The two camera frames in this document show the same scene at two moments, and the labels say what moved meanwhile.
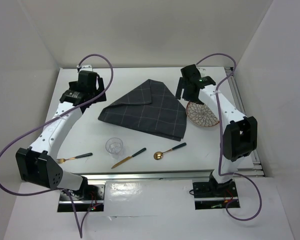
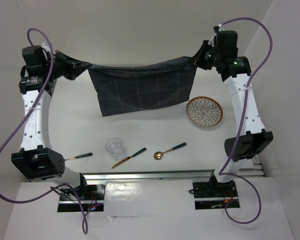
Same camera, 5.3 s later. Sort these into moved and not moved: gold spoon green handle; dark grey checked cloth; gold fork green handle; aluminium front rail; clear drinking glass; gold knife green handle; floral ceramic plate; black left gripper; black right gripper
Moved: black left gripper; dark grey checked cloth; black right gripper
Not moved: clear drinking glass; gold fork green handle; aluminium front rail; gold knife green handle; gold spoon green handle; floral ceramic plate
